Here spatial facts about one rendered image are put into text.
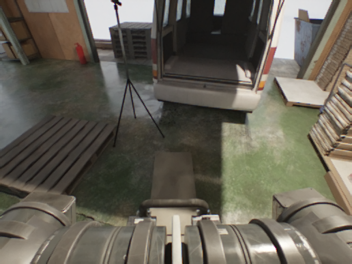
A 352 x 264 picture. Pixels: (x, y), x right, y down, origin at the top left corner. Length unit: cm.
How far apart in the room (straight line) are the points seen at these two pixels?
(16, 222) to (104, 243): 13
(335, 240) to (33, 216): 41
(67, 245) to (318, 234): 31
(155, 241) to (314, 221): 22
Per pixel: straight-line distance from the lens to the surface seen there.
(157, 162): 175
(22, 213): 35
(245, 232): 27
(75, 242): 26
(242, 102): 238
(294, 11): 619
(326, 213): 35
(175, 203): 88
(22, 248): 31
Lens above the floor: 154
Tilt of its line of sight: 40 degrees down
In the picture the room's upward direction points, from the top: 1 degrees clockwise
